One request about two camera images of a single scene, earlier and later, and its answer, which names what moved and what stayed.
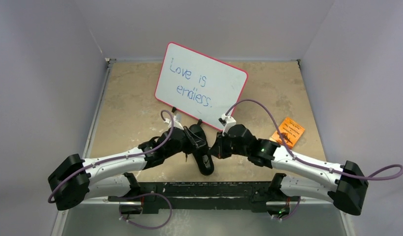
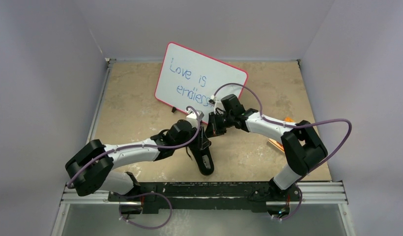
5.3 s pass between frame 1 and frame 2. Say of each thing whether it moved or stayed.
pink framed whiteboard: stayed
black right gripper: moved
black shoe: stayed
